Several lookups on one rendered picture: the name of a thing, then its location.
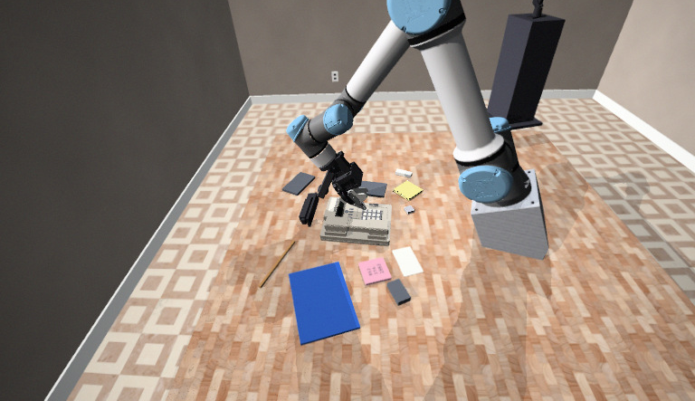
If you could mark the pink sticky note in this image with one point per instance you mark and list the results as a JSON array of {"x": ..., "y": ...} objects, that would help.
[{"x": 374, "y": 271}]

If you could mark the white paper sheet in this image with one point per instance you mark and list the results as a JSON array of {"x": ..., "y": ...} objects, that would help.
[{"x": 407, "y": 261}]

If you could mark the beige desk phone base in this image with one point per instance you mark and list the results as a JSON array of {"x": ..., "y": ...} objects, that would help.
[{"x": 338, "y": 207}]

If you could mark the yellow-brown thin rod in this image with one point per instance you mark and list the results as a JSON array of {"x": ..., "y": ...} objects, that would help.
[{"x": 276, "y": 264}]

